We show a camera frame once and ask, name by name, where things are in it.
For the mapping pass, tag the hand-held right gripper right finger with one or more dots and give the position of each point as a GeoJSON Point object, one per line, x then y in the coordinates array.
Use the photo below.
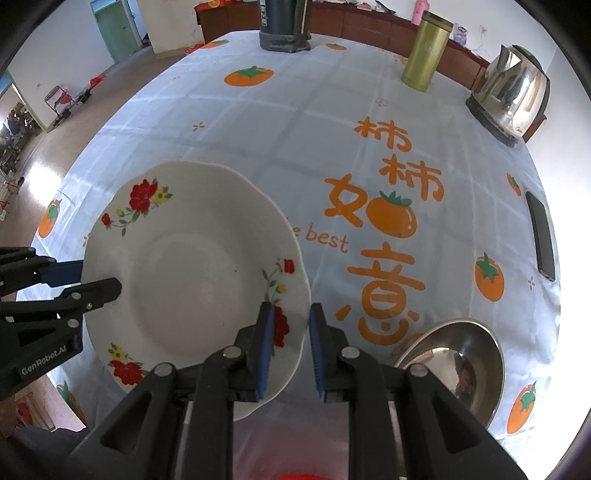
{"type": "Point", "coordinates": [317, 350]}

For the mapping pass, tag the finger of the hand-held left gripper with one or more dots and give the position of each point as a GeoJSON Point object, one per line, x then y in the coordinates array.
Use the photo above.
{"type": "Point", "coordinates": [60, 273]}
{"type": "Point", "coordinates": [99, 290]}

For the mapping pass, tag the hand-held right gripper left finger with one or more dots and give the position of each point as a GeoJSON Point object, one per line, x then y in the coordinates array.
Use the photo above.
{"type": "Point", "coordinates": [265, 350]}

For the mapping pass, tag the red flower white plate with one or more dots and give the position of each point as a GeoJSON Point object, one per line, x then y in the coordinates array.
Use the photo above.
{"type": "Point", "coordinates": [184, 277]}

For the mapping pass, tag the stainless steel bowl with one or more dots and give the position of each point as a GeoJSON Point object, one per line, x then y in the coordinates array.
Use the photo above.
{"type": "Point", "coordinates": [452, 364]}

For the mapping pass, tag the red folding chair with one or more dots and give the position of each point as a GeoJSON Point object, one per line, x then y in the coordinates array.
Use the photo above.
{"type": "Point", "coordinates": [60, 104]}
{"type": "Point", "coordinates": [94, 85]}

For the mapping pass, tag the persimmon print tablecloth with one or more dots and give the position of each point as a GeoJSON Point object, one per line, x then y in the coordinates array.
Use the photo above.
{"type": "Point", "coordinates": [323, 138]}

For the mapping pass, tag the green door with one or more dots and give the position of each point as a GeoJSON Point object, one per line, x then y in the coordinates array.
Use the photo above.
{"type": "Point", "coordinates": [115, 30]}

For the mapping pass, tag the black smartphone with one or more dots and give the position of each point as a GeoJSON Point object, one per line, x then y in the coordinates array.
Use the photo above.
{"type": "Point", "coordinates": [541, 235]}

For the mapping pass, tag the orange print cloth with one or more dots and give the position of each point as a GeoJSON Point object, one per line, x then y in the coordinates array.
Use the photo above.
{"type": "Point", "coordinates": [214, 4]}

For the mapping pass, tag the green thermos bottle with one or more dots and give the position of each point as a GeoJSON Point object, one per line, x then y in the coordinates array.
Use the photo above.
{"type": "Point", "coordinates": [425, 55]}

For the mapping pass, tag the large dark thermos jug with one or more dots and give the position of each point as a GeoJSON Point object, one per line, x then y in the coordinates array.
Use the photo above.
{"type": "Point", "coordinates": [281, 27]}

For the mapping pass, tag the stainless steel electric kettle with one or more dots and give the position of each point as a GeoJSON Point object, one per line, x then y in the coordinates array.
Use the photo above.
{"type": "Point", "coordinates": [508, 87]}

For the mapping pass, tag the white packet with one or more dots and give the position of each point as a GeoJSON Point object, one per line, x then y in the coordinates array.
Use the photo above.
{"type": "Point", "coordinates": [460, 33]}

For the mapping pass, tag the pink thermos flask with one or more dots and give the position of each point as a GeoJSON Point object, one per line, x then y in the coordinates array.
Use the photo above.
{"type": "Point", "coordinates": [421, 11]}

